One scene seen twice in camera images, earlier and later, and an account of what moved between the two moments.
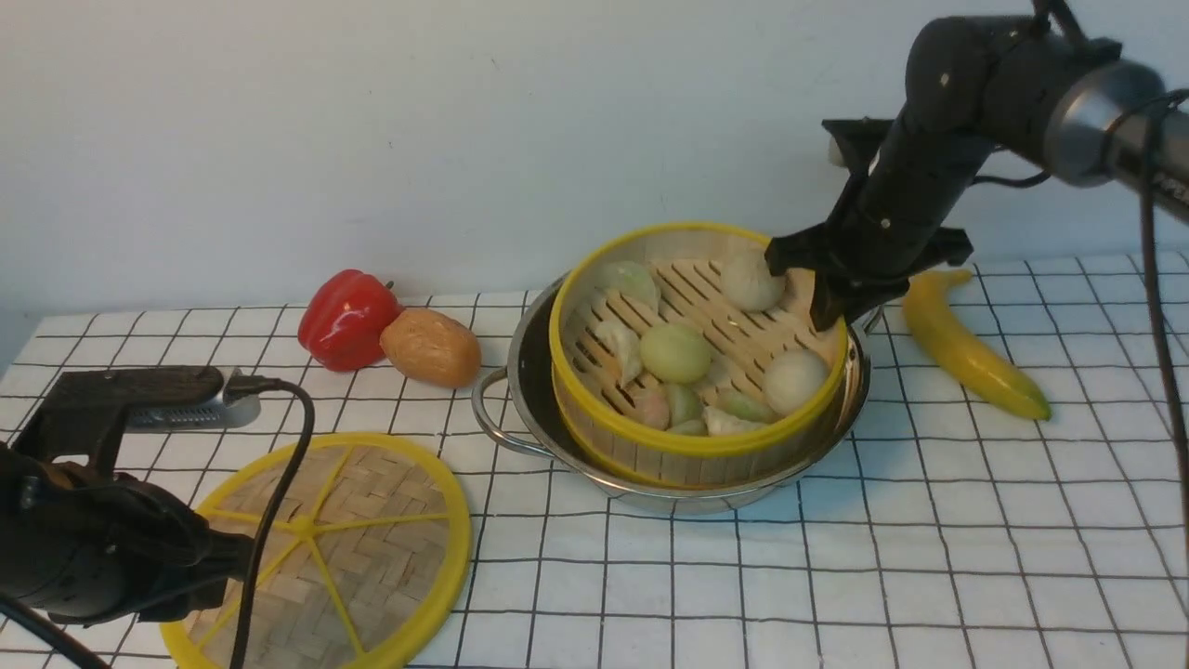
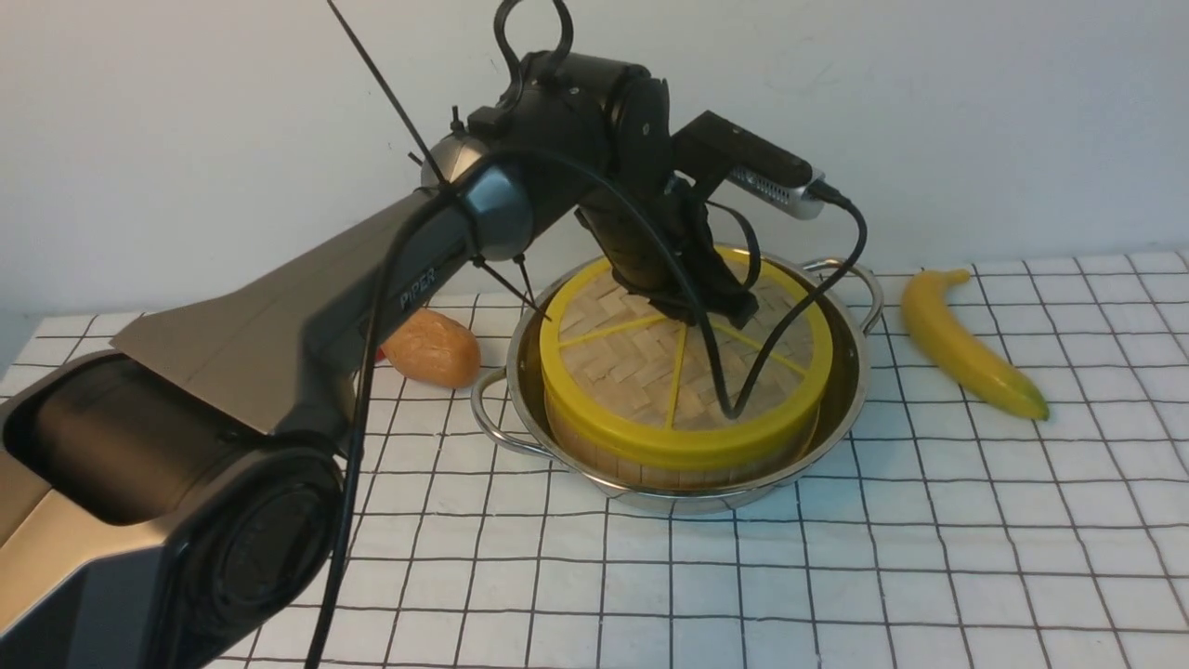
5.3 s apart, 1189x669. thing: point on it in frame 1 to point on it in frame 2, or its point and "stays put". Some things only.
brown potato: x=432 y=347 stays put
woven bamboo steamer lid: x=364 y=561 to x=623 y=381
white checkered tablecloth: x=953 y=534 stays put
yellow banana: x=930 y=303 stays put
